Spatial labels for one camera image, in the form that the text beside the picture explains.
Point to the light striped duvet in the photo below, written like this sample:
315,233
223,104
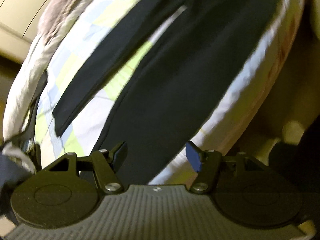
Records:
27,80

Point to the navy garment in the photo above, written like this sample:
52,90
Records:
10,171

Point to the beige wardrobe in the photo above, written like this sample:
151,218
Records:
20,10

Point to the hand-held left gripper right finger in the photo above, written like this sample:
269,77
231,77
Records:
193,156

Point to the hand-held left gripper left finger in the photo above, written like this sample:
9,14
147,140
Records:
120,156

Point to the black garment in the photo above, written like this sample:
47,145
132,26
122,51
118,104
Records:
162,92

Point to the checked bed sheet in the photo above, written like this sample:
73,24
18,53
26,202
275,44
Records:
82,80

